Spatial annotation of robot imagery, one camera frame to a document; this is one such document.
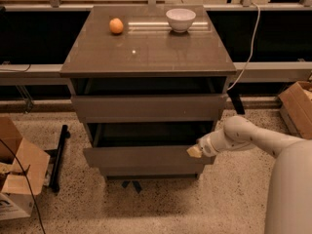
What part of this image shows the open cardboard box left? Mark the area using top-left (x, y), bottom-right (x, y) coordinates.
top-left (0, 117), bottom-right (50, 220)

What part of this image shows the grey top drawer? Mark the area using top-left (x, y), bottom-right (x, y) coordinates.
top-left (71, 95), bottom-right (227, 123)

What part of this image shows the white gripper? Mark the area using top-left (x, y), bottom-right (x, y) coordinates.
top-left (186, 132), bottom-right (224, 158)

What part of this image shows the white bowl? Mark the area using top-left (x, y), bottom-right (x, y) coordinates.
top-left (166, 8), bottom-right (196, 32)

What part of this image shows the white cable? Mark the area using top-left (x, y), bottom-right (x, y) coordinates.
top-left (226, 2), bottom-right (262, 92)

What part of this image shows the grey drawer cabinet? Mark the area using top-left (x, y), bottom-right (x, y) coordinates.
top-left (60, 6), bottom-right (236, 180)

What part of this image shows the black cable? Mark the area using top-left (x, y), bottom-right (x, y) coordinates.
top-left (0, 137), bottom-right (47, 234)

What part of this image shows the grey bottom drawer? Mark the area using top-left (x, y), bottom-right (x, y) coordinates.
top-left (99, 165), bottom-right (204, 176)

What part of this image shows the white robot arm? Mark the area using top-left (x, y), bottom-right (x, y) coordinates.
top-left (187, 116), bottom-right (312, 234)

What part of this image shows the orange fruit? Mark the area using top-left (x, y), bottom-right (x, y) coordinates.
top-left (109, 18), bottom-right (124, 34)

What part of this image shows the black bracket right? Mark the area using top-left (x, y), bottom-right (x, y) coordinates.
top-left (227, 90), bottom-right (245, 115)

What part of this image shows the metal window rail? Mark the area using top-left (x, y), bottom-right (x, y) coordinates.
top-left (0, 61), bottom-right (312, 86)

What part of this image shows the black stand bar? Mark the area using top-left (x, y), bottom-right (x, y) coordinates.
top-left (49, 125), bottom-right (70, 193)

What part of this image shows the grey drawer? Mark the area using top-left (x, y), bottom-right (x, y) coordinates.
top-left (84, 121), bottom-right (214, 169)
top-left (71, 95), bottom-right (227, 123)
top-left (99, 165), bottom-right (204, 176)

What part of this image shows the cardboard box right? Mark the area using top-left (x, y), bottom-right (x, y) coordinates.
top-left (279, 81), bottom-right (312, 139)

